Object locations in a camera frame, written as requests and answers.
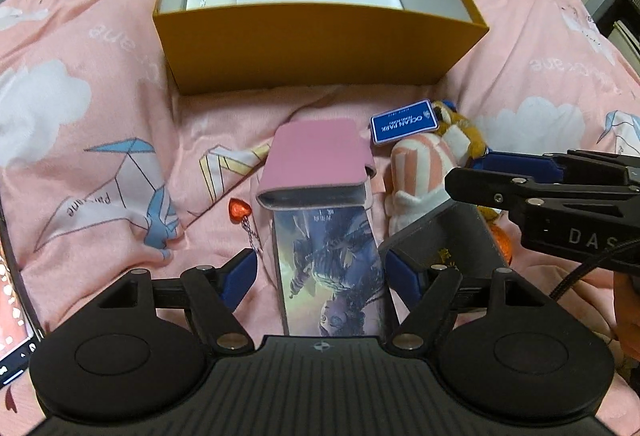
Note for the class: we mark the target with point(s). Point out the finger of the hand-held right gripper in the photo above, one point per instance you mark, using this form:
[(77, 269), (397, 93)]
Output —
[(480, 188), (515, 164)]

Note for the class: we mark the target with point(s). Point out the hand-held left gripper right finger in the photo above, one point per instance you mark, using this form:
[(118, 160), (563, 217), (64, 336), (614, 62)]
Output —
[(400, 273)]

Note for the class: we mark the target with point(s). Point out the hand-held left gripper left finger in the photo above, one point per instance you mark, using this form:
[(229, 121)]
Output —
[(245, 276)]

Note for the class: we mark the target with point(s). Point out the orange crochet charm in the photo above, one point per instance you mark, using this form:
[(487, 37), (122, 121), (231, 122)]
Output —
[(502, 243)]

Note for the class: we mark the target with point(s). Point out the striped plush toy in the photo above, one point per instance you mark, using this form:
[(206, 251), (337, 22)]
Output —
[(415, 165)]

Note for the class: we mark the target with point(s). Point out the illustrated card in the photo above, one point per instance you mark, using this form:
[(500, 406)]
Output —
[(325, 266)]

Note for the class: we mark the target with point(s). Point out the pink case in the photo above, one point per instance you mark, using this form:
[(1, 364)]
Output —
[(315, 155)]

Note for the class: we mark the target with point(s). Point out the yellow cardboard box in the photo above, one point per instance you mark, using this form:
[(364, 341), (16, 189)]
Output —
[(300, 50)]

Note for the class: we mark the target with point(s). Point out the blue paper tag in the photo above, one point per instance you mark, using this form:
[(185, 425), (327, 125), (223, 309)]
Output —
[(402, 121)]

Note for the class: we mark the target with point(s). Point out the lit screen device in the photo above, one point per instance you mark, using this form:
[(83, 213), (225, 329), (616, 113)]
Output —
[(12, 326)]

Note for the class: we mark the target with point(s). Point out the pink printed blanket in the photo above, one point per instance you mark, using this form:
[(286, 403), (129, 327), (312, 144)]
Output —
[(100, 65)]

